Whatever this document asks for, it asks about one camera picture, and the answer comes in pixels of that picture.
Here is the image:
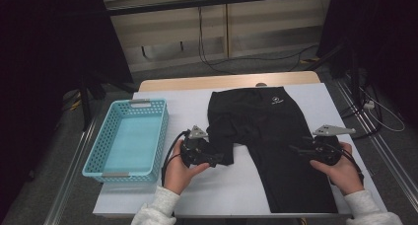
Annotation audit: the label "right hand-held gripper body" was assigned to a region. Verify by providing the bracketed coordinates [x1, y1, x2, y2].
[310, 124, 357, 167]

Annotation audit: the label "white table cover sheet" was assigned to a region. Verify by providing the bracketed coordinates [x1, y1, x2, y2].
[93, 82, 389, 218]

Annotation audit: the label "black stand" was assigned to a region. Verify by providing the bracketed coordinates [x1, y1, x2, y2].
[307, 40, 363, 108]
[78, 71, 139, 131]

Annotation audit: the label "beige wooden cabinet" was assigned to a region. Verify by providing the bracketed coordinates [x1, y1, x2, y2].
[100, 0, 333, 73]

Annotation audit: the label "black pants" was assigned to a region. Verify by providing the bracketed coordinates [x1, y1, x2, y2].
[206, 86, 339, 214]

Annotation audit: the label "right hand-held gripper cable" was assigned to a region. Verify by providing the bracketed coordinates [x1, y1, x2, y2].
[341, 149, 365, 184]

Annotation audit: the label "person's right hand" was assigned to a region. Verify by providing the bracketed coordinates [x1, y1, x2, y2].
[310, 141, 364, 196]

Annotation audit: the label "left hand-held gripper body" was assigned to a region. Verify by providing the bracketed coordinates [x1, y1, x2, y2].
[180, 125, 211, 169]

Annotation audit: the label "hand-held gripper cable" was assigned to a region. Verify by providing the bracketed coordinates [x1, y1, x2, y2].
[341, 149, 365, 184]
[161, 129, 191, 188]

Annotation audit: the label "black horizontal metal bar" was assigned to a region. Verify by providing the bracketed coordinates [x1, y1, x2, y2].
[106, 0, 333, 17]

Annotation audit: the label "thin white floor cable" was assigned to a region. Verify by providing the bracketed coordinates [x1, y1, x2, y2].
[359, 86, 406, 133]

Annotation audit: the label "left hand-held gripper cable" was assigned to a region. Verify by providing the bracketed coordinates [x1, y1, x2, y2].
[161, 129, 191, 188]

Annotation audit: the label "light blue plastic basket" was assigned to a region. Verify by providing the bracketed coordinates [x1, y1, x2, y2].
[82, 98, 171, 184]

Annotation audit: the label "metal floor rail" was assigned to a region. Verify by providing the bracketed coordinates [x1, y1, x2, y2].
[43, 115, 100, 225]
[334, 78, 418, 203]

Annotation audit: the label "person's left hand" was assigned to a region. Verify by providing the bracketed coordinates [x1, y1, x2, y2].
[164, 140, 210, 195]

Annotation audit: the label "black floor cables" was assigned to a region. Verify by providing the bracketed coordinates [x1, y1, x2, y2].
[339, 83, 383, 140]

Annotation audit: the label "wide black curtain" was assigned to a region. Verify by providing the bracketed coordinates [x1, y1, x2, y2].
[0, 0, 134, 216]

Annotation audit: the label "black hanging wall cable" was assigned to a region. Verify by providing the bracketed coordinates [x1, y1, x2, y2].
[196, 6, 319, 75]

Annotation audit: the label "narrow black curtain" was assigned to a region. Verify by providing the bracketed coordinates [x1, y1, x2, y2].
[316, 0, 418, 127]

